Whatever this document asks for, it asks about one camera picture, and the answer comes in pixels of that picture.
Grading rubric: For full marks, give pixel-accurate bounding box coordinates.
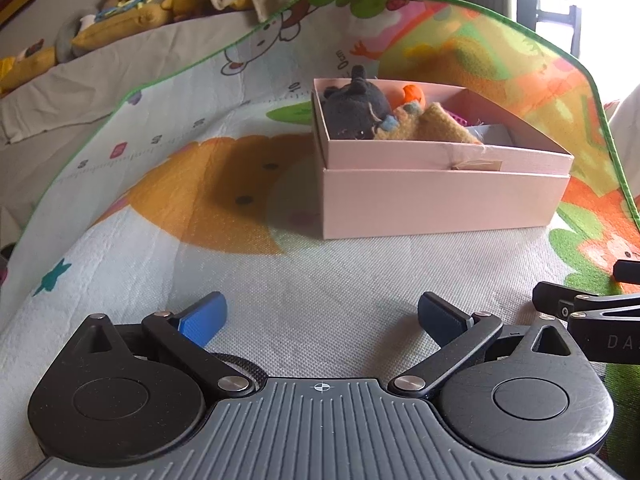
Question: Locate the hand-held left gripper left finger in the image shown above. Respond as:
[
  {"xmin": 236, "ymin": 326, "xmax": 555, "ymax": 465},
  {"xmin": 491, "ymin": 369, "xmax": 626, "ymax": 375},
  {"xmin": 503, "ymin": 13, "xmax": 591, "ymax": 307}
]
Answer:
[{"xmin": 75, "ymin": 291, "xmax": 253, "ymax": 400}]

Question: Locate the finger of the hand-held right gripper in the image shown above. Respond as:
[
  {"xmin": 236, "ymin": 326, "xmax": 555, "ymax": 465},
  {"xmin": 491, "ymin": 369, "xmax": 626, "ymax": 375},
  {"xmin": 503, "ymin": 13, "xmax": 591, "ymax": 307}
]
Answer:
[
  {"xmin": 614, "ymin": 259, "xmax": 640, "ymax": 283},
  {"xmin": 532, "ymin": 281, "xmax": 640, "ymax": 321}
]

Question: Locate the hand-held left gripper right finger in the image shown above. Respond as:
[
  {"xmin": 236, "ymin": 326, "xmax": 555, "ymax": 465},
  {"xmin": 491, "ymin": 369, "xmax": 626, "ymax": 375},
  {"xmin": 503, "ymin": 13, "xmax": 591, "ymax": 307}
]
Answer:
[{"xmin": 390, "ymin": 291, "xmax": 581, "ymax": 401}]

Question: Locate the pink cardboard box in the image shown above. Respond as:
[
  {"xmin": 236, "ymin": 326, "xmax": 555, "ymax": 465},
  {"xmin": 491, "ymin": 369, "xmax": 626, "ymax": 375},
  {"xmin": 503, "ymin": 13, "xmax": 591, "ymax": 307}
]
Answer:
[{"xmin": 311, "ymin": 77, "xmax": 573, "ymax": 240}]

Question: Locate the grey usb hub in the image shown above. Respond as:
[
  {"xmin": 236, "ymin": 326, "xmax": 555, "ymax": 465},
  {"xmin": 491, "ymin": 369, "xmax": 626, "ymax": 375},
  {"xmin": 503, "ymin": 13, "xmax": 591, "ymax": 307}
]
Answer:
[{"xmin": 470, "ymin": 122, "xmax": 521, "ymax": 146}]

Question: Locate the small orange pumpkin toy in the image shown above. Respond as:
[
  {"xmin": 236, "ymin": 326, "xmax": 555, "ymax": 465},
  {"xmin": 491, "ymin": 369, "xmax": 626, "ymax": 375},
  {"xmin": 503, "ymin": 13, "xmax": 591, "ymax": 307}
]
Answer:
[{"xmin": 392, "ymin": 84, "xmax": 426, "ymax": 111}]

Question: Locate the colourful cartoon play mat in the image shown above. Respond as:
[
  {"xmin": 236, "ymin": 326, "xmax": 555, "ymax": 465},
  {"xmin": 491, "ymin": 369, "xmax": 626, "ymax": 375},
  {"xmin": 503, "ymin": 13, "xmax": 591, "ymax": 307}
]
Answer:
[{"xmin": 0, "ymin": 0, "xmax": 640, "ymax": 480}]

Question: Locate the white draped cloth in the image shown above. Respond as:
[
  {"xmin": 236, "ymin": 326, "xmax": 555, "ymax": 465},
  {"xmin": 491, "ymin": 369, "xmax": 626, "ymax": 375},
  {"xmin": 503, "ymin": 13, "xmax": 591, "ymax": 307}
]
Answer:
[{"xmin": 605, "ymin": 100, "xmax": 640, "ymax": 201}]

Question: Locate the black plush toy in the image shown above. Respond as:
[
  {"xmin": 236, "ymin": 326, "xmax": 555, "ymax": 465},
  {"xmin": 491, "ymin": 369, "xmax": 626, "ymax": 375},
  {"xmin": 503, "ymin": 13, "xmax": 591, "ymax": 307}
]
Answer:
[{"xmin": 320, "ymin": 66, "xmax": 393, "ymax": 140}]

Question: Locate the grey plush toy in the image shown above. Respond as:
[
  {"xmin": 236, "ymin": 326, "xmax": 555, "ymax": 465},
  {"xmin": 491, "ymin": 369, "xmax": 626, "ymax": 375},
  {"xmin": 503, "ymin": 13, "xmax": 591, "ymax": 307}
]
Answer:
[{"xmin": 55, "ymin": 20, "xmax": 96, "ymax": 61}]

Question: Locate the dark window frame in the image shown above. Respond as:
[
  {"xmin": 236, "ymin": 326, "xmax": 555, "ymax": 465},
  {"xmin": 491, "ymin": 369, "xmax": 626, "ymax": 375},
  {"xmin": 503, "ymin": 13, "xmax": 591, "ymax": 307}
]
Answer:
[{"xmin": 517, "ymin": 0, "xmax": 586, "ymax": 61}]

